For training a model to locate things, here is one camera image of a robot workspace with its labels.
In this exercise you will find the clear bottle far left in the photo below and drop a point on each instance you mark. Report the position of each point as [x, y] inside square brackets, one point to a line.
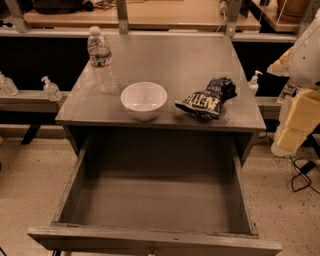
[8, 85]

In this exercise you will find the wooden background table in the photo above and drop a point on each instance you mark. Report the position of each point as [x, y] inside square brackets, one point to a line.
[142, 15]

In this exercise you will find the white bowl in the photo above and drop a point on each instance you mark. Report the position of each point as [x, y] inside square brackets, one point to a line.
[143, 100]

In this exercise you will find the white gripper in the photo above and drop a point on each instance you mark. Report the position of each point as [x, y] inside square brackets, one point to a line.
[306, 63]

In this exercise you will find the clear plastic water bottle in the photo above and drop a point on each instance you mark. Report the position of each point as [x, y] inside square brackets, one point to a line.
[100, 56]

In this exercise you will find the open grey top drawer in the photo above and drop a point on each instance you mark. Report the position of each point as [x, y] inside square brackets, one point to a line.
[177, 196]

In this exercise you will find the clear sanitizer pump bottle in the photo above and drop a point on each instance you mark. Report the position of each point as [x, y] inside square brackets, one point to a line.
[51, 89]

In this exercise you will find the dark blue chip bag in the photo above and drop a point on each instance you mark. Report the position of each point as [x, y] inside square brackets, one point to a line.
[207, 104]

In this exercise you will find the white sanitizer pump bottle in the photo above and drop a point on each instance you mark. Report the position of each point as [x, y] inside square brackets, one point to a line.
[253, 83]

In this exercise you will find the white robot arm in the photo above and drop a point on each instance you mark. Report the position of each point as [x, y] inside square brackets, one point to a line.
[304, 66]

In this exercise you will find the low grey bench left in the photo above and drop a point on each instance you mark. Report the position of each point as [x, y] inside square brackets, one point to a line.
[32, 108]

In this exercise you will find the small background water bottle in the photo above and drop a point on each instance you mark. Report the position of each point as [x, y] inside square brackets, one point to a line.
[289, 89]

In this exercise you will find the grey wooden cabinet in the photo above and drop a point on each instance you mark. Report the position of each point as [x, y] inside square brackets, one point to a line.
[182, 64]

